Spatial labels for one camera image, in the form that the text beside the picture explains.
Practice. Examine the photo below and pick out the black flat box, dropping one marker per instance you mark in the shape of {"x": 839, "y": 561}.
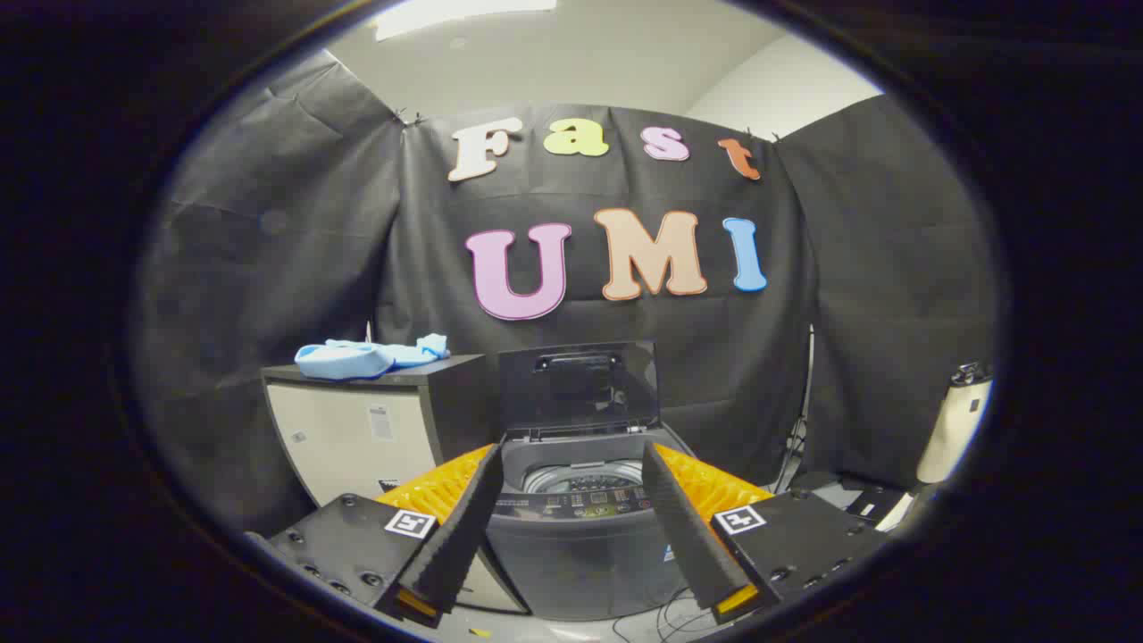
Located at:
{"x": 871, "y": 505}

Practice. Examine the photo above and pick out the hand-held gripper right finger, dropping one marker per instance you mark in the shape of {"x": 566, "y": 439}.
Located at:
{"x": 683, "y": 527}

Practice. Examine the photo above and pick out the light blue clothes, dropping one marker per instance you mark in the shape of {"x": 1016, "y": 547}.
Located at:
{"x": 348, "y": 359}

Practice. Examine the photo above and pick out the dark cabinet with white door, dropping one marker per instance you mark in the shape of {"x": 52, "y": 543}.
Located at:
{"x": 339, "y": 438}

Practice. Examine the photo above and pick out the cream container with black top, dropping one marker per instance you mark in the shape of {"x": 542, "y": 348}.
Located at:
{"x": 951, "y": 429}

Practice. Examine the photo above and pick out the ceiling light panel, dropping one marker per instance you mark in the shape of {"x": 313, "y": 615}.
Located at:
{"x": 446, "y": 13}

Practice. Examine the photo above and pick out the grey washing machine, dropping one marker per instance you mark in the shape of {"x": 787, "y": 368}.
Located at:
{"x": 580, "y": 554}

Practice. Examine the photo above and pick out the black backdrop cloth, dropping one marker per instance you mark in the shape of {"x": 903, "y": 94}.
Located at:
{"x": 312, "y": 268}

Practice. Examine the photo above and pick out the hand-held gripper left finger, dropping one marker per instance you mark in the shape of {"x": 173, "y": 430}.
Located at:
{"x": 464, "y": 527}

